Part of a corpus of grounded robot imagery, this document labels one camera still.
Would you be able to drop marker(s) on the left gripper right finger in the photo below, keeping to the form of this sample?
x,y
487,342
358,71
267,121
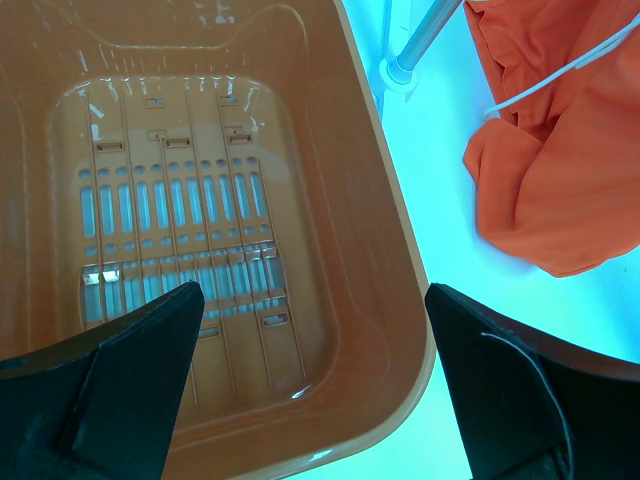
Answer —
x,y
529,405

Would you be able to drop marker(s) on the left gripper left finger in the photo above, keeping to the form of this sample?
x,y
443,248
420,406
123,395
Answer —
x,y
102,404

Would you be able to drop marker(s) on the orange shorts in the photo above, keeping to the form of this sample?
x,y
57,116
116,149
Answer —
x,y
556,166

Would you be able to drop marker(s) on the orange plastic basket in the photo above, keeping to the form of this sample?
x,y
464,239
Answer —
x,y
236,144

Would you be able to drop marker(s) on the silver clothes rack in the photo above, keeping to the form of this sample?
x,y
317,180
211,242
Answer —
x,y
394,77

